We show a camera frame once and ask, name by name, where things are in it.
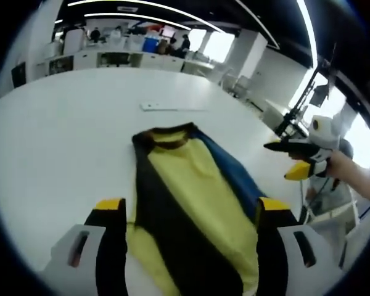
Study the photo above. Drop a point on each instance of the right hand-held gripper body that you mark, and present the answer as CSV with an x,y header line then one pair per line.
x,y
325,132

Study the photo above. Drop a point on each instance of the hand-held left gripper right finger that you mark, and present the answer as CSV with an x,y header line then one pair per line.
x,y
293,259

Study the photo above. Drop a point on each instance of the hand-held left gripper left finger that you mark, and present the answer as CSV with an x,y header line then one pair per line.
x,y
77,256

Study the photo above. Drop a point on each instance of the yellow blue grey garment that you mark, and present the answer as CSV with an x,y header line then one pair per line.
x,y
191,197

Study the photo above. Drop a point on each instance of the person's right hand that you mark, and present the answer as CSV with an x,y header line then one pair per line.
x,y
338,169

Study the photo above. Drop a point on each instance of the black tripod stand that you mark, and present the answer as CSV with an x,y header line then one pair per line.
x,y
299,106

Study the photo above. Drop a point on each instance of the white mesh office chair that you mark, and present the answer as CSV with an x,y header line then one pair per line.
x,y
237,84

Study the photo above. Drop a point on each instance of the white window pillar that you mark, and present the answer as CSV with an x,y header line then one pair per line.
x,y
249,61

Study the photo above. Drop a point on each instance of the ceiling light strip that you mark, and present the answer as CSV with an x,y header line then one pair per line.
x,y
259,26
309,27

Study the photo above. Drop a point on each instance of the white flat table strip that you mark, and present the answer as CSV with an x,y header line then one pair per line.
x,y
169,106

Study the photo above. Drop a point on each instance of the row of white desk cabinets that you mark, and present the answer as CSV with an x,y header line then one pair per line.
x,y
148,61

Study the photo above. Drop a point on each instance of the blue container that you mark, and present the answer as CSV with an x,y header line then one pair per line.
x,y
150,45

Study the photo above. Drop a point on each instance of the black bin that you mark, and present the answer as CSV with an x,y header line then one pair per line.
x,y
18,74

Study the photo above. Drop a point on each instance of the long curved ceiling light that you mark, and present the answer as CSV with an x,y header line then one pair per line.
x,y
160,9

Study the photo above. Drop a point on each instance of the black office chair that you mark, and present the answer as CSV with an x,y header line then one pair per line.
x,y
115,59

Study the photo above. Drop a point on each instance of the white panel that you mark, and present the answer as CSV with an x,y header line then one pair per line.
x,y
74,42

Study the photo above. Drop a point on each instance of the white square pillar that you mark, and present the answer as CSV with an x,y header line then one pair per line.
x,y
40,37

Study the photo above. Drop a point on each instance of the wall screen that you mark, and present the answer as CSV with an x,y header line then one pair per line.
x,y
168,31

